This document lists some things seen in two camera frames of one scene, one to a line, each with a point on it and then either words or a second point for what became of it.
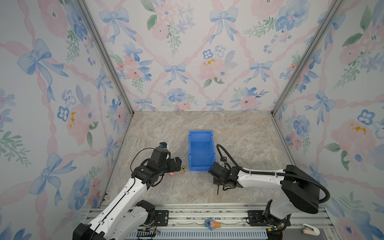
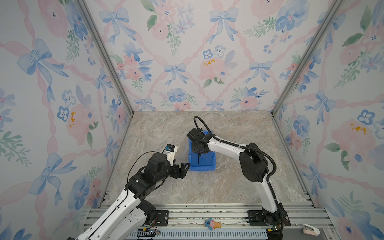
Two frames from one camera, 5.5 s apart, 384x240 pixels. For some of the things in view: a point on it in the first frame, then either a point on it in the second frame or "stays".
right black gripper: x=215 y=182 to x=193 y=149
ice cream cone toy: x=212 y=224 stays
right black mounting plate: x=256 y=218 stays
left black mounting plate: x=162 y=216 stays
